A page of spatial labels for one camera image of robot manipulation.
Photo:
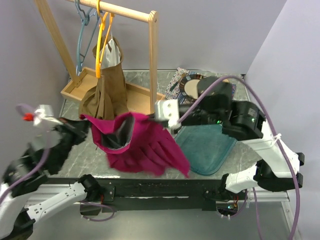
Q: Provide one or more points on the teal plastic hanger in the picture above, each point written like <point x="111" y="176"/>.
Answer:
<point x="85" y="18"/>

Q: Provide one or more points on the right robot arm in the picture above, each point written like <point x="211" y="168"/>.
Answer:
<point x="277" y="170"/>

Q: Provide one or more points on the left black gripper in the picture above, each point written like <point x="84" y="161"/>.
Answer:
<point x="79" y="128"/>

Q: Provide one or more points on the magenta garment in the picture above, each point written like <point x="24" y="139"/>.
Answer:
<point x="134" y="143"/>

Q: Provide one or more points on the teal plastic basket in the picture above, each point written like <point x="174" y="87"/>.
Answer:
<point x="205" y="147"/>

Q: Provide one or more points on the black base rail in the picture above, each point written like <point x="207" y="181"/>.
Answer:
<point x="161" y="194"/>

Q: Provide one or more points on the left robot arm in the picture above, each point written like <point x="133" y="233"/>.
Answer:
<point x="45" y="155"/>

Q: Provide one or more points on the tan skirt with white lining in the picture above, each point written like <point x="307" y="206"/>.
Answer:
<point x="108" y="99"/>

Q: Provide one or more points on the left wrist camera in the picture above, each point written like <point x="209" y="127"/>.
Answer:
<point x="42" y="116"/>

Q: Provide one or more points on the brown rimmed ceramic plate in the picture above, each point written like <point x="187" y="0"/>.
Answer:
<point x="188" y="86"/>

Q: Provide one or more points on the patterned placemat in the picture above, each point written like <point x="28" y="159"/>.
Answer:
<point x="175" y="87"/>

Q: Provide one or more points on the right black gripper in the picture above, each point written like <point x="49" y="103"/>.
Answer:
<point x="160" y="122"/>

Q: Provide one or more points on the dark green pen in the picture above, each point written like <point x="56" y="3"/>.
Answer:
<point x="173" y="86"/>

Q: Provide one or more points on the wooden clothes rack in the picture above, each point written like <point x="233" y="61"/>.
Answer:
<point x="139" y="99"/>

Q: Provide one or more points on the yellow plastic hanger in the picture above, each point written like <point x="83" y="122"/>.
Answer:
<point x="102" y="39"/>

